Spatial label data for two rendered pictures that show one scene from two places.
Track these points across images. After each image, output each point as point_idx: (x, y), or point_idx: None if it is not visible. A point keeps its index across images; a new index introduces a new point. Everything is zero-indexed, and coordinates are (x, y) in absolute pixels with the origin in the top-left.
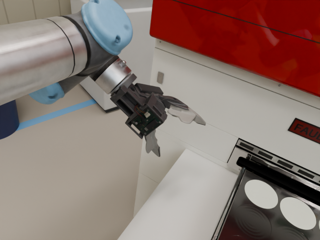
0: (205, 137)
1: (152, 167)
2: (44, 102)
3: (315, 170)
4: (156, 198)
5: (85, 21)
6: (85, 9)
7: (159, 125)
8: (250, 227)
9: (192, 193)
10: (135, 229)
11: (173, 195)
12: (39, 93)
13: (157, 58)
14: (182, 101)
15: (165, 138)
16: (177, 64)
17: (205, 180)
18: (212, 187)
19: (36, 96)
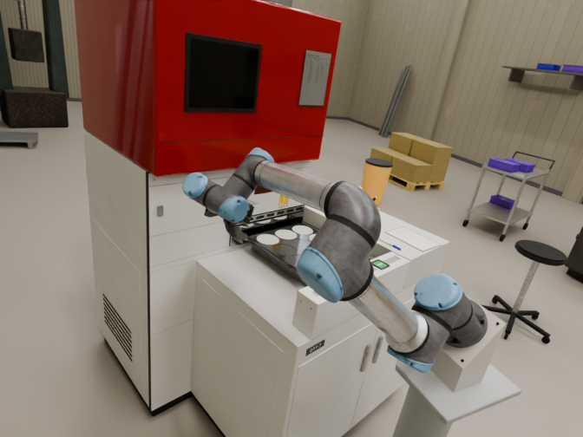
0: (209, 238)
1: (167, 312)
2: (243, 218)
3: (272, 209)
4: (236, 289)
5: (268, 159)
6: (263, 154)
7: (167, 258)
8: (287, 251)
9: (241, 272)
10: (256, 304)
11: (239, 281)
12: (243, 212)
13: (153, 195)
14: (184, 219)
15: (175, 267)
16: (173, 191)
17: (233, 263)
18: (242, 263)
19: (239, 217)
